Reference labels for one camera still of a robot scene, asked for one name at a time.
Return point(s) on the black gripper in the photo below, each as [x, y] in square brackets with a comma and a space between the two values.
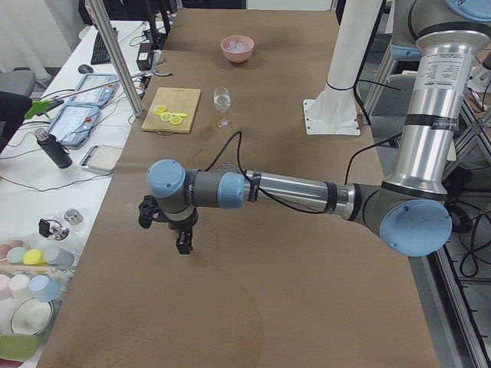
[182, 229]

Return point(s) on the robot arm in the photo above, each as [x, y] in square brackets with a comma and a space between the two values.
[406, 210]

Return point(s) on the clear wine glass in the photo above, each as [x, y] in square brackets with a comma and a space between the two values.
[222, 102]

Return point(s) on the pile of clear ice cubes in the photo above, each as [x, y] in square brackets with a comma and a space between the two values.
[236, 46]

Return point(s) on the grey cup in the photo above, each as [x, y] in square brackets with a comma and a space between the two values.
[59, 257]

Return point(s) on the lemon slice near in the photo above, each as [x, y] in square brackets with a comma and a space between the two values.
[175, 120]

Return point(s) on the lemon slice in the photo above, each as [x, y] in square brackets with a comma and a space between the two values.
[166, 116]
[159, 109]
[175, 120]

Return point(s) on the lemon slice middle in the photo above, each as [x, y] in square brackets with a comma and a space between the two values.
[166, 116]

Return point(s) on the lemon slice far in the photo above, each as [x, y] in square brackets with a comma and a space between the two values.
[159, 109]

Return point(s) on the light blue cup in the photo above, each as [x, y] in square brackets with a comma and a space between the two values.
[44, 288]

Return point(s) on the bamboo cutting board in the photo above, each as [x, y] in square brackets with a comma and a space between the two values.
[177, 100]

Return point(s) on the yellow cup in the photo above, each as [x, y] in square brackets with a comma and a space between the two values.
[34, 257]

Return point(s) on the black insulated bottle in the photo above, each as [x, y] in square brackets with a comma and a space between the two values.
[55, 150]

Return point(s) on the mint green cup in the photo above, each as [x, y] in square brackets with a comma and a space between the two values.
[16, 255]

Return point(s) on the white cup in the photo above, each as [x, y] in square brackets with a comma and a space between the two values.
[19, 286]

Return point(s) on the white plate green rim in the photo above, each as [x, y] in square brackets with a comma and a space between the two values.
[32, 317]

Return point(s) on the upper teach pendant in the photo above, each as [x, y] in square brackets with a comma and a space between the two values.
[103, 88]

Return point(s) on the pink cup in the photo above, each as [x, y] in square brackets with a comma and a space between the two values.
[5, 290]

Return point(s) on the black power adapter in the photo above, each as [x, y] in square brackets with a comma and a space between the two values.
[145, 56]

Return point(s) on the green bowl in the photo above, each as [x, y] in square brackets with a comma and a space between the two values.
[18, 347]

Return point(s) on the black computer mouse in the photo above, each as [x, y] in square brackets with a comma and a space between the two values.
[85, 69]

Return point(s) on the pink bowl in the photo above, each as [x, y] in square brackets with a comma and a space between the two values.
[241, 57]

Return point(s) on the black keyboard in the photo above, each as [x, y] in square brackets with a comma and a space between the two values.
[100, 53]

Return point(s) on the grey office chair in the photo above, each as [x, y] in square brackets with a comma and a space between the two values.
[18, 82]

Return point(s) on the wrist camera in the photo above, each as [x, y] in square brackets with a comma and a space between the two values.
[149, 212]

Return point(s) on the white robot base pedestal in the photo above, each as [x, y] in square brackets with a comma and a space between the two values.
[334, 111]

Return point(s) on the aluminium frame post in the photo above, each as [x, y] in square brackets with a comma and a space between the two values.
[99, 16]

